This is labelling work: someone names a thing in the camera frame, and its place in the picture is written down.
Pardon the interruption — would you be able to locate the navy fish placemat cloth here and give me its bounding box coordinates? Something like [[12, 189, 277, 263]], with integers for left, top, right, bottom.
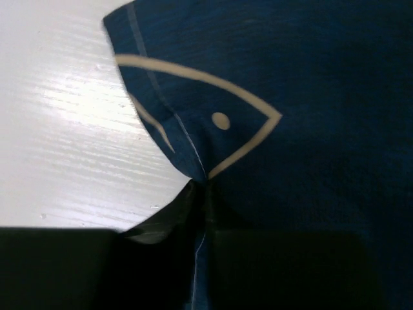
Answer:
[[103, 1, 412, 309]]

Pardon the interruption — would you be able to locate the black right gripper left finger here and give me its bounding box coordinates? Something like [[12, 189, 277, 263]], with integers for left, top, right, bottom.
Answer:
[[1, 225, 207, 309]]

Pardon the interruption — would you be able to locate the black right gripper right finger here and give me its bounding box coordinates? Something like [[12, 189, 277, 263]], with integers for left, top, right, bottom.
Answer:
[[205, 185, 381, 309]]

